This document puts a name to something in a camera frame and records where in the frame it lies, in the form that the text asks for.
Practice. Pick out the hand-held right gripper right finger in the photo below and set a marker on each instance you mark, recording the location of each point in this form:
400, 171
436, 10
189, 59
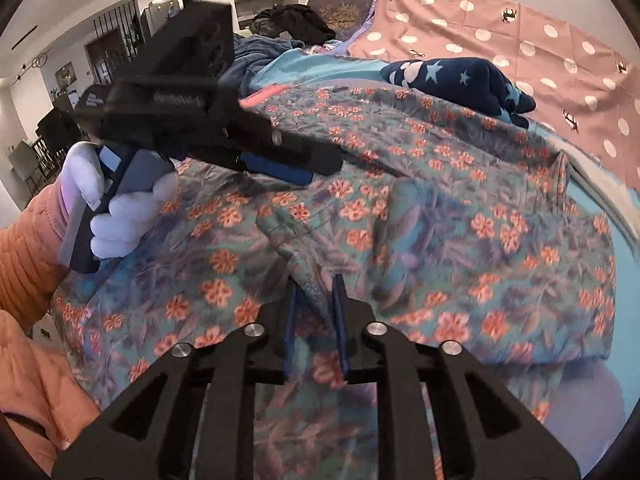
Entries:
341, 325

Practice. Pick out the dark dining chair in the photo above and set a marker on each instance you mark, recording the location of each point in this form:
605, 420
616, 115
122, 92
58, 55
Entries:
55, 135

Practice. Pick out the grey cabinet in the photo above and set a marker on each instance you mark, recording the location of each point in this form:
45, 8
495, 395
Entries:
160, 17

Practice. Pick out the blue crumpled garment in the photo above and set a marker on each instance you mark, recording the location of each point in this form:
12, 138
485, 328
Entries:
250, 62

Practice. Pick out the dark tree print pillow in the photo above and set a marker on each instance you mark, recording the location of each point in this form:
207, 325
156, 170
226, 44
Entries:
345, 10

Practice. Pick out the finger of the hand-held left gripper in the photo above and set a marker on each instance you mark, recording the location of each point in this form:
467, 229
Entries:
280, 169
300, 152

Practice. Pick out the white chair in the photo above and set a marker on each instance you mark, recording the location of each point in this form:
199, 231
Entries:
22, 160

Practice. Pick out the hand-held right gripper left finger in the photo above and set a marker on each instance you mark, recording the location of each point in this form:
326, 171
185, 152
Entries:
290, 325

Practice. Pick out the navy star print cloth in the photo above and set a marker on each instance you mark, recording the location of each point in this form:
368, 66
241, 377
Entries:
450, 82

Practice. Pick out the person's left hand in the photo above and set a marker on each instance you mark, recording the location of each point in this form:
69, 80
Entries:
127, 210

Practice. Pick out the person's orange quilted jacket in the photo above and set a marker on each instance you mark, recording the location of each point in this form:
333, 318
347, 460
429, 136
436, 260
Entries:
40, 400

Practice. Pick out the floral print garment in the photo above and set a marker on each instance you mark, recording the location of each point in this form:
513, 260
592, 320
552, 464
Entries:
450, 220

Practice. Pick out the person's left forearm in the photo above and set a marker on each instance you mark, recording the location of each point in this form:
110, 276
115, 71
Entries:
30, 245

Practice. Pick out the pink polka dot blanket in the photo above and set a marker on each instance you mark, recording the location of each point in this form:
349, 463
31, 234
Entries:
525, 30

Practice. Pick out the black clothes pile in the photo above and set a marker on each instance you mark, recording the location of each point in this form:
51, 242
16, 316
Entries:
300, 22

